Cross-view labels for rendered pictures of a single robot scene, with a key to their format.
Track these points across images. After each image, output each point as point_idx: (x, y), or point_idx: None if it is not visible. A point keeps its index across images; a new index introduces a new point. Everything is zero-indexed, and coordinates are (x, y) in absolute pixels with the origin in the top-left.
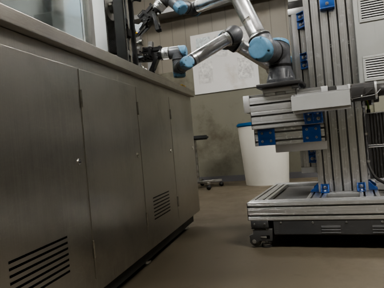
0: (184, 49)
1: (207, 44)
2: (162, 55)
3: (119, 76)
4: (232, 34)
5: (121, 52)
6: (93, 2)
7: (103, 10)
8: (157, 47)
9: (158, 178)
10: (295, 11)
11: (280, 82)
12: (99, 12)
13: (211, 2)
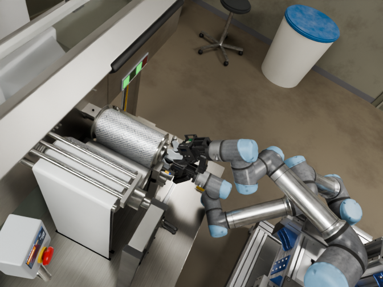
0: (225, 197)
1: (255, 217)
2: (195, 184)
3: None
4: (297, 214)
5: (122, 283)
6: (92, 212)
7: (108, 226)
8: (194, 167)
9: None
10: None
11: None
12: (100, 223)
13: (296, 205)
